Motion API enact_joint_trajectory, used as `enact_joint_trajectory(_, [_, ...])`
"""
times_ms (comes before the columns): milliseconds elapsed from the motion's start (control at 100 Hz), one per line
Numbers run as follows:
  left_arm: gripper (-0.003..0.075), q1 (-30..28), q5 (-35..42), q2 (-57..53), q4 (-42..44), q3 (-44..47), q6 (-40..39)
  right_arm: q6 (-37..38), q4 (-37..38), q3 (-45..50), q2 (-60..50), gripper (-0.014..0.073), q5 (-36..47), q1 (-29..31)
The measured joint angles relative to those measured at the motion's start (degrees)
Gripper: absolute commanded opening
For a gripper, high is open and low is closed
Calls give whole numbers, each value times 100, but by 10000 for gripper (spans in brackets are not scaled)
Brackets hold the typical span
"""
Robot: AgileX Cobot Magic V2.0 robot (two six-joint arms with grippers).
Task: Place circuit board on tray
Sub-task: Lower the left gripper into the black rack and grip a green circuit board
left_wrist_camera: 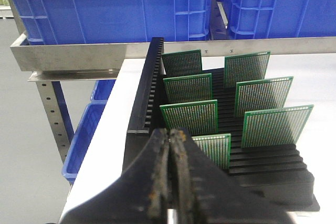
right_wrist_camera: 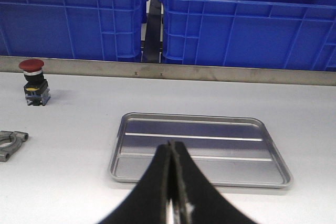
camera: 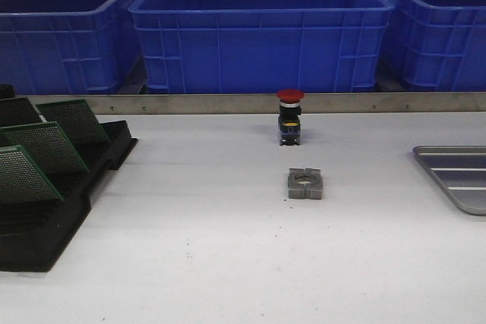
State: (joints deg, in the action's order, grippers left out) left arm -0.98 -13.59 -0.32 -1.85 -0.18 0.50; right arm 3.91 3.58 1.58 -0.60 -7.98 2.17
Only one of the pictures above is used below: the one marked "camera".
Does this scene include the grey square clamp block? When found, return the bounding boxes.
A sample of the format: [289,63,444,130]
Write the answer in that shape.
[287,168,323,200]

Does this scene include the green circuit board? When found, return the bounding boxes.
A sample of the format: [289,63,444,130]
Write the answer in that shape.
[36,99,110,144]
[1,145,64,204]
[0,97,43,127]
[1,121,89,174]

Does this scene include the metal table edge rail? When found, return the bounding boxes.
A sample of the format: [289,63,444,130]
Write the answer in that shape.
[29,92,485,115]

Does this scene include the right blue plastic crate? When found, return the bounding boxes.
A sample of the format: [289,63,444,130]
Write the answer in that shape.
[380,0,485,92]

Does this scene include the left blue plastic crate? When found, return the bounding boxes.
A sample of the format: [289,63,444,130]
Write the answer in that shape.
[1,0,141,95]

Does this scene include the center blue plastic crate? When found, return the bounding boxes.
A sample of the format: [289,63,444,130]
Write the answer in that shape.
[130,0,393,94]

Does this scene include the red emergency stop button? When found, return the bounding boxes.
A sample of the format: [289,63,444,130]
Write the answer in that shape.
[276,89,305,146]

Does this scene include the black slotted board rack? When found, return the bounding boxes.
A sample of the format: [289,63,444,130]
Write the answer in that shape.
[1,84,137,272]

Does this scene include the blue plastic crate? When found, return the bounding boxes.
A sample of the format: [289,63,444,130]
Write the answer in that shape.
[130,0,393,94]
[1,0,141,95]
[380,0,485,92]

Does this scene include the silver metal tray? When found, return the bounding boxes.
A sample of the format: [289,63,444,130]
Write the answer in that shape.
[413,146,485,215]

